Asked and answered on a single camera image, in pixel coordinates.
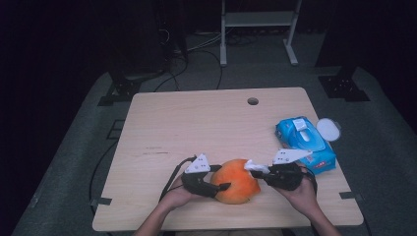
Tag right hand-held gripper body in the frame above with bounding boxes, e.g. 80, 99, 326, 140
262, 148, 313, 192

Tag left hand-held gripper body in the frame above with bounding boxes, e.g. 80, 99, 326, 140
181, 152, 220, 199

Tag white wet wipe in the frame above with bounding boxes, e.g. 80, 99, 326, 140
244, 159, 270, 175

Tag orange plush toy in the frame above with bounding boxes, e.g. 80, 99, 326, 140
209, 158, 263, 206

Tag blue wet wipes pack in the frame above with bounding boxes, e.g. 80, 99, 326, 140
274, 115, 337, 175

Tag person's left hand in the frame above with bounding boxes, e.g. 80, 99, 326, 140
162, 175, 205, 210

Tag person's right hand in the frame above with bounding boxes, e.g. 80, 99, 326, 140
274, 175, 321, 219

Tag white oval disc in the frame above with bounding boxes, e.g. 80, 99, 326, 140
316, 117, 342, 143

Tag dark tape strip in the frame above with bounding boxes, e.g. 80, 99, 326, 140
338, 191, 363, 201
89, 197, 113, 207

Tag black stand base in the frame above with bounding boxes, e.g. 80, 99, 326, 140
97, 70, 165, 107
318, 65, 372, 102

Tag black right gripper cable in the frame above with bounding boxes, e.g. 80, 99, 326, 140
296, 165, 319, 195

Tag dark floor tape frame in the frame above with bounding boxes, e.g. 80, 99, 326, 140
106, 119, 127, 141

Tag thin black floor cable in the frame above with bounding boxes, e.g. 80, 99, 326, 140
88, 140, 120, 210

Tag white floor cables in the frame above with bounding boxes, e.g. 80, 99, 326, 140
187, 30, 224, 53

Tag white metal stand frame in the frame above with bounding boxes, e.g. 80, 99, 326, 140
219, 0, 303, 68

